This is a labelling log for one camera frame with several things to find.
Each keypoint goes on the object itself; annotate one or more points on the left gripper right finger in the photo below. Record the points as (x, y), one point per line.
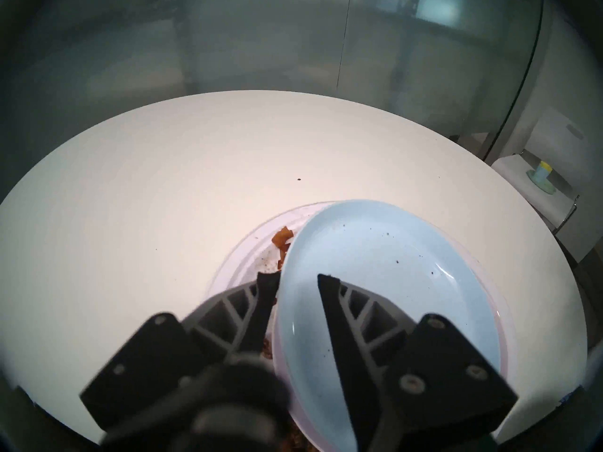
(424, 375)

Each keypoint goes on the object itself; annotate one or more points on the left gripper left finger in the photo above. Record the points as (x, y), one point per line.
(155, 366)

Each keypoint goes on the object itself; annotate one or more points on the pink plastic plate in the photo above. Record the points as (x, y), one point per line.
(285, 390)

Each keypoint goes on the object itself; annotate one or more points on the light blue plastic plate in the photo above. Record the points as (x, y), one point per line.
(377, 248)

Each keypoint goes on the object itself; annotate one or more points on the large white paper plate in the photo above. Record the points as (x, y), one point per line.
(240, 262)

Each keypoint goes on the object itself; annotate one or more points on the brown food scraps pile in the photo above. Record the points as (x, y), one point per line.
(282, 237)

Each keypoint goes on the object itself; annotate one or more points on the green bottle with yellow cap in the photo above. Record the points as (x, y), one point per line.
(542, 175)

